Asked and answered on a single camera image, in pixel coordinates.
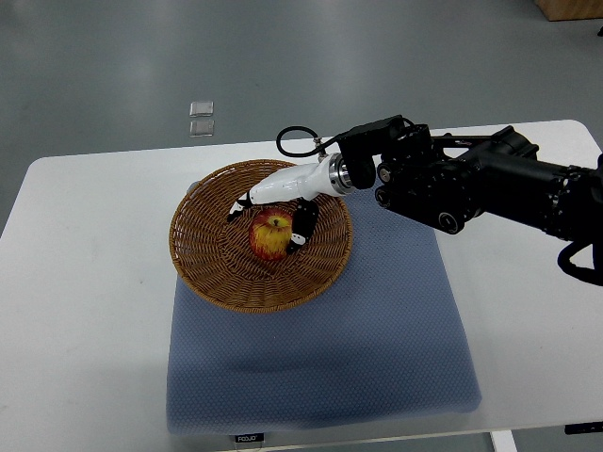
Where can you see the upper clear floor plate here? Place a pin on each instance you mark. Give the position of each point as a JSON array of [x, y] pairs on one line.
[[201, 109]]

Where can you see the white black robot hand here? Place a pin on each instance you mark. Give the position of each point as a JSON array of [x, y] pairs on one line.
[[301, 183]]

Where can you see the black table control label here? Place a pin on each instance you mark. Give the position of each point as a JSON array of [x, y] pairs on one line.
[[249, 438]]

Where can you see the lower clear floor plate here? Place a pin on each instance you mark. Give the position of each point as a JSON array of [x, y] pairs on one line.
[[201, 128]]

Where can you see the brown wicker basket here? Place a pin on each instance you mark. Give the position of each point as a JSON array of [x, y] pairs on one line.
[[214, 258]]

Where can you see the white table leg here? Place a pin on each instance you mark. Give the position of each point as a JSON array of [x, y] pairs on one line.
[[503, 441]]

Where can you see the black table edge bracket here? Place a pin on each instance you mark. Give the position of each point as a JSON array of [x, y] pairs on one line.
[[583, 428]]

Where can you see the blue grey textured mat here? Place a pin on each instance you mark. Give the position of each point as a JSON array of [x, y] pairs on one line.
[[384, 341]]

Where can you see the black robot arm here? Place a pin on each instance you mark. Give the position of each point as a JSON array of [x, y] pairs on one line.
[[445, 181]]

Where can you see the clear floor plate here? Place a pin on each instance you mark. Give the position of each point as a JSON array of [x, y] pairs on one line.
[[201, 109], [201, 128]]

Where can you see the red yellow apple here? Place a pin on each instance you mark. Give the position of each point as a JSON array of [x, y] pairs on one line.
[[270, 234]]

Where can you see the wooden box corner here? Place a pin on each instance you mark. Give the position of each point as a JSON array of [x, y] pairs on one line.
[[570, 10]]

